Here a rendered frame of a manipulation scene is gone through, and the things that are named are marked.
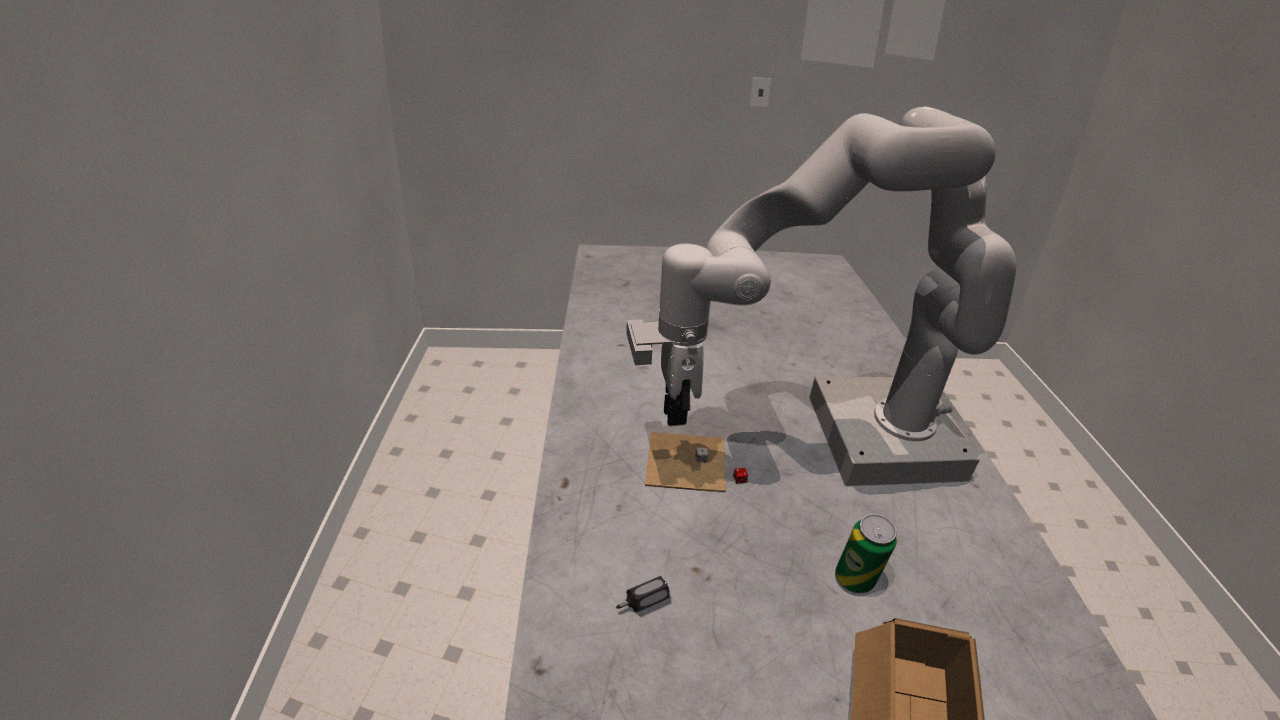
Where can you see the green soda can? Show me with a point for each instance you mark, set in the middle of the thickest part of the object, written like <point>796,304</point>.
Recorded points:
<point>866,553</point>

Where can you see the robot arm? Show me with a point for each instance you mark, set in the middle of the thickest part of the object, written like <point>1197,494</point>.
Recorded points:
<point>978,264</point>

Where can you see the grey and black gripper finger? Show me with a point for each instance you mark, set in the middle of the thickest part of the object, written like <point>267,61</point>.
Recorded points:
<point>677,411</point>
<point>667,401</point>

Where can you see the open brown cardboard box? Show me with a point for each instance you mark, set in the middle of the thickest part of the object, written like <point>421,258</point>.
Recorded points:
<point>936,671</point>

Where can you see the tan mat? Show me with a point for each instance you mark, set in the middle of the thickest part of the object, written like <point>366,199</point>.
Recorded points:
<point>672,462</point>

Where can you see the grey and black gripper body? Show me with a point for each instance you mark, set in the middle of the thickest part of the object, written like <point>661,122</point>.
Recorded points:
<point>681,361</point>

